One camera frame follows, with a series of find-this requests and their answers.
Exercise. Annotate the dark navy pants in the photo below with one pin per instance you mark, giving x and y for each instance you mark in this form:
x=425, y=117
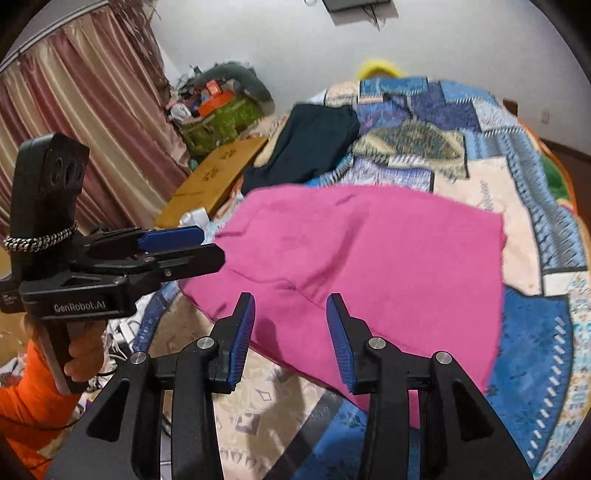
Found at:
x=304, y=143

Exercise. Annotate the orange box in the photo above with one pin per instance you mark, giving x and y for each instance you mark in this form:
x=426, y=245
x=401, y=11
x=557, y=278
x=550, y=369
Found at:
x=213, y=92

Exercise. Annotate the pink striped curtain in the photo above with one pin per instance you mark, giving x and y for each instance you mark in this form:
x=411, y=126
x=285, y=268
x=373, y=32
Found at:
x=92, y=92

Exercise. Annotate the person's left hand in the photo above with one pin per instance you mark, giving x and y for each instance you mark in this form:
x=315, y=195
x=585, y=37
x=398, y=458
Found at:
x=87, y=353

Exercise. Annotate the pink pants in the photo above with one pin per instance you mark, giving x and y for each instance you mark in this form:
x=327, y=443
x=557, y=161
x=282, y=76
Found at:
x=369, y=263

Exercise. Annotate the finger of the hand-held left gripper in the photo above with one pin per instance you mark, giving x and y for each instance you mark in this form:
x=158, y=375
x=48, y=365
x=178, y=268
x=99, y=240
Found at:
x=194, y=264
x=171, y=238

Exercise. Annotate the wall-mounted black screen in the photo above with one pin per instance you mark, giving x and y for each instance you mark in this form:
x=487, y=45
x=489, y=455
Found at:
x=358, y=4

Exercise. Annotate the wall socket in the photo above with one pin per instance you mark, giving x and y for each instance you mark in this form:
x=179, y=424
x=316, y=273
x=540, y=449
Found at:
x=545, y=116

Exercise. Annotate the person's left forearm orange sleeve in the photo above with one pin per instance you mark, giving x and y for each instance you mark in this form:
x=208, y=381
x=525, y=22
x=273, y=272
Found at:
x=27, y=406

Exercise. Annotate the patchwork blanket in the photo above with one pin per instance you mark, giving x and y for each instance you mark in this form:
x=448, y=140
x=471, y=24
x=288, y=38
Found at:
x=531, y=350

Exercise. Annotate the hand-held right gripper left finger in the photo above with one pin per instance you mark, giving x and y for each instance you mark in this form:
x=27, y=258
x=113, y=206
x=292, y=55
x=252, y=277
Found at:
x=243, y=341

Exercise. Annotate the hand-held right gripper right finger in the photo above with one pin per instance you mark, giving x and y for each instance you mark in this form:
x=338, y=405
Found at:
x=340, y=350

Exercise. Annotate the green printed bag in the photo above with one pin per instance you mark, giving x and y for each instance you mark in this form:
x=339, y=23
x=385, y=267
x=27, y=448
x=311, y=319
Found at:
x=233, y=116

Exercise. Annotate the white power strip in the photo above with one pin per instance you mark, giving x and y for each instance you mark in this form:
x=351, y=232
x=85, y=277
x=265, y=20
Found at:
x=121, y=333

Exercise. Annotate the white plastic bag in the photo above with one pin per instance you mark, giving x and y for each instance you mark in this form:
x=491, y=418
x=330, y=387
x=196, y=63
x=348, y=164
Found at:
x=196, y=217

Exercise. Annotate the grey cushion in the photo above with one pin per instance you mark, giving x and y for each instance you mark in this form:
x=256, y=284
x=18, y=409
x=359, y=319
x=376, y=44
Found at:
x=259, y=87

